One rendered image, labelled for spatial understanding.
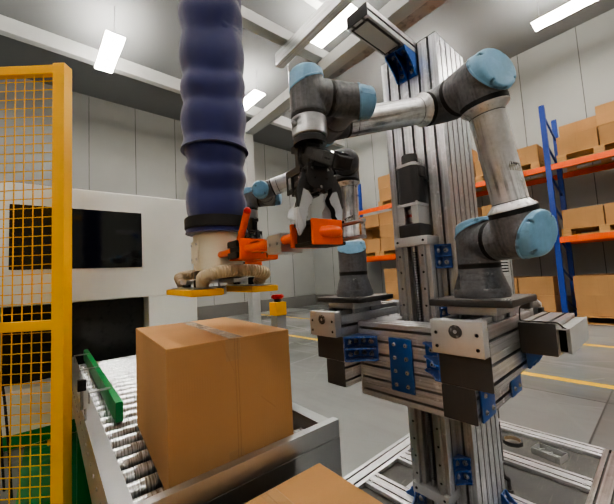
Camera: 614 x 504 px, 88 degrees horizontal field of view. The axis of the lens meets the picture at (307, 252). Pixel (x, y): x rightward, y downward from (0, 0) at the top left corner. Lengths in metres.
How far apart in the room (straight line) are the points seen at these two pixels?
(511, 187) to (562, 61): 9.11
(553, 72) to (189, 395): 9.73
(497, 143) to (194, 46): 1.00
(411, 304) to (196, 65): 1.14
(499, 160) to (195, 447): 1.12
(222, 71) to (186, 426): 1.13
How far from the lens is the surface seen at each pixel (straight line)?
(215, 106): 1.22
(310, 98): 0.72
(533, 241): 0.94
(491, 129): 0.98
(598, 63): 9.82
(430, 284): 1.23
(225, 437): 1.13
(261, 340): 1.10
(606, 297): 7.69
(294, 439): 1.19
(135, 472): 1.34
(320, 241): 0.61
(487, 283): 1.03
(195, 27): 1.40
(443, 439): 1.36
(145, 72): 9.30
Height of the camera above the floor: 1.13
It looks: 4 degrees up
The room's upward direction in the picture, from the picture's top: 3 degrees counter-clockwise
